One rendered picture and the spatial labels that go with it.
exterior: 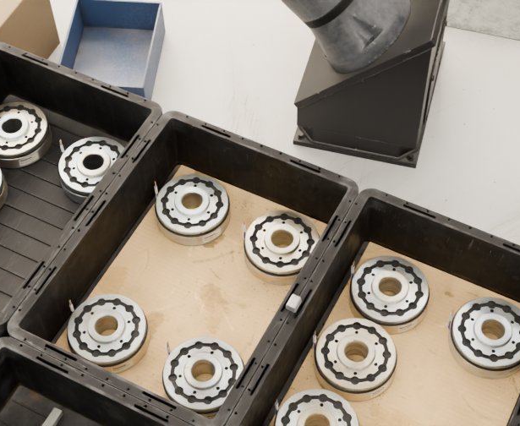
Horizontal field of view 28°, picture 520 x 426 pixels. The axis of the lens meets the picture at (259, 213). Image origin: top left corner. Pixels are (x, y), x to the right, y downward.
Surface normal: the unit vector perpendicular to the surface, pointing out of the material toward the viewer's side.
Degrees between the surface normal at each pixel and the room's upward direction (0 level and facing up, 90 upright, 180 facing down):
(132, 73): 0
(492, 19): 0
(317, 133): 90
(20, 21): 90
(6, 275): 0
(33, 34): 90
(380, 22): 40
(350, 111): 90
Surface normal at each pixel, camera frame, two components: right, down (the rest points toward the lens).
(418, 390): -0.02, -0.58
